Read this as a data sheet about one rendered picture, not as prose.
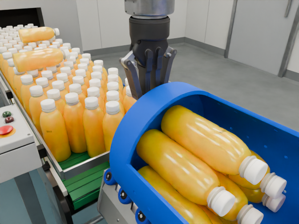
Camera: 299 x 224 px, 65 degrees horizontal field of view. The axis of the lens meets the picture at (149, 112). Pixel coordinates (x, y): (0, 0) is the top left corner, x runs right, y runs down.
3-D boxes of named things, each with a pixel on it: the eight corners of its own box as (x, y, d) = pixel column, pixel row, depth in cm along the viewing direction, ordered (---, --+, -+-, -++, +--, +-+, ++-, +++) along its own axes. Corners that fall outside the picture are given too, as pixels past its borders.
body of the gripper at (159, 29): (155, 10, 47) (154, 56, 52) (118, 14, 43) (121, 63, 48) (180, 15, 42) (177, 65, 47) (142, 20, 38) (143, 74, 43)
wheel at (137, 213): (143, 232, 50) (149, 231, 52) (151, 212, 50) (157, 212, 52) (130, 219, 53) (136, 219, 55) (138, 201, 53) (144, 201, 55)
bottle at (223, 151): (182, 129, 54) (256, 176, 42) (159, 138, 50) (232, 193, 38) (186, 101, 51) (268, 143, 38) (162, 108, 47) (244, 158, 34)
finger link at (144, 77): (154, 50, 44) (147, 51, 43) (152, 103, 50) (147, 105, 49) (141, 45, 47) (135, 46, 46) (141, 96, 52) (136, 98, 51)
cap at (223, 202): (221, 185, 37) (230, 193, 36) (228, 191, 40) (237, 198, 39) (206, 206, 37) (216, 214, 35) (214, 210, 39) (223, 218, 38)
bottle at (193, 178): (150, 122, 49) (225, 175, 36) (166, 136, 54) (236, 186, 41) (129, 150, 48) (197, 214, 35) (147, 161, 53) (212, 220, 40)
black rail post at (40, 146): (43, 170, 73) (37, 150, 69) (41, 165, 75) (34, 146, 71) (50, 167, 75) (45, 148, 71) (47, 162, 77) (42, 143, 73)
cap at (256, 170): (252, 172, 40) (262, 178, 39) (239, 181, 38) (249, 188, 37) (259, 154, 38) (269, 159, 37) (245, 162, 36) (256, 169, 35)
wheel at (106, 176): (116, 174, 60) (121, 174, 62) (107, 164, 63) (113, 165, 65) (107, 188, 61) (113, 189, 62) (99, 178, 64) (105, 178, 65)
